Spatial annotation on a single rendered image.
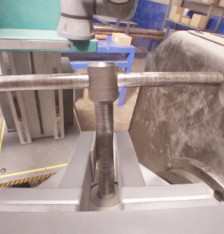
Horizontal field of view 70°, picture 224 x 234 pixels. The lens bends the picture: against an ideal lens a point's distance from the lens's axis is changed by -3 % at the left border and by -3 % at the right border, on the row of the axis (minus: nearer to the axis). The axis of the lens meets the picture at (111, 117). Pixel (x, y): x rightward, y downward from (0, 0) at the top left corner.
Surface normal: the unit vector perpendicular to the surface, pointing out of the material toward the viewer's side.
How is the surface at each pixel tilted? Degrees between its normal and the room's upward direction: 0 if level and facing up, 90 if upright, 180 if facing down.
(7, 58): 90
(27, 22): 90
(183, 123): 90
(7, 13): 90
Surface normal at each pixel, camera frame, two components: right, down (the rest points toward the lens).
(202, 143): -0.91, 0.15
